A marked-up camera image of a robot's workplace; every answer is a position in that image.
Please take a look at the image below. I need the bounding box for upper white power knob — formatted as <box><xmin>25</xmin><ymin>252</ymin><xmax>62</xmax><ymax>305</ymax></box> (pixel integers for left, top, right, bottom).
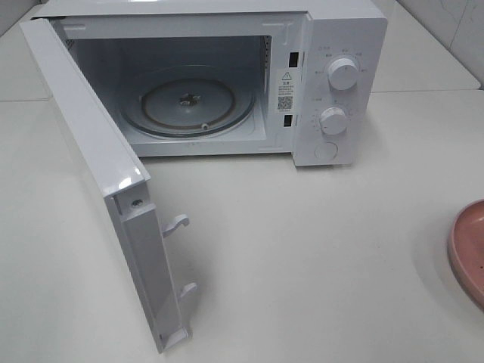
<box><xmin>327</xmin><ymin>57</ymin><xmax>359</xmax><ymax>91</ymax></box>

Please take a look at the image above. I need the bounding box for white microwave oven body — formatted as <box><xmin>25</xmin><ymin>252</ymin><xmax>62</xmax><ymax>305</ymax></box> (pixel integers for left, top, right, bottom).
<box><xmin>29</xmin><ymin>1</ymin><xmax>387</xmax><ymax>166</ymax></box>

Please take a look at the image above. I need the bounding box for white microwave door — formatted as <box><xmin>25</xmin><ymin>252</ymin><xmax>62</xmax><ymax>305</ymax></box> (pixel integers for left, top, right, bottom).
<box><xmin>20</xmin><ymin>18</ymin><xmax>197</xmax><ymax>352</ymax></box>

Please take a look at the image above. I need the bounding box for pink plate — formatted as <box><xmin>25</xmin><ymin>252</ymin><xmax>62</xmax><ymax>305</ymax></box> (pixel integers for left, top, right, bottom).
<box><xmin>447</xmin><ymin>200</ymin><xmax>483</xmax><ymax>310</ymax></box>

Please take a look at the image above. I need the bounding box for round white door button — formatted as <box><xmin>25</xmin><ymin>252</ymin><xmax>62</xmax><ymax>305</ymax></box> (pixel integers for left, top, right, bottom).
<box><xmin>315</xmin><ymin>142</ymin><xmax>338</xmax><ymax>161</ymax></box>

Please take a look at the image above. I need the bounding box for white timer knob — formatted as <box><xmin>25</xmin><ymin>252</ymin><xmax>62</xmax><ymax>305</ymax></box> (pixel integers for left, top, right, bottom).
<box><xmin>319</xmin><ymin>107</ymin><xmax>349</xmax><ymax>135</ymax></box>

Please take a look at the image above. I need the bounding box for glass microwave turntable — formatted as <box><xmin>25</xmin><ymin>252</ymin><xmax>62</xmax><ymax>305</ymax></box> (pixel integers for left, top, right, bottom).
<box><xmin>122</xmin><ymin>78</ymin><xmax>256</xmax><ymax>138</ymax></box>

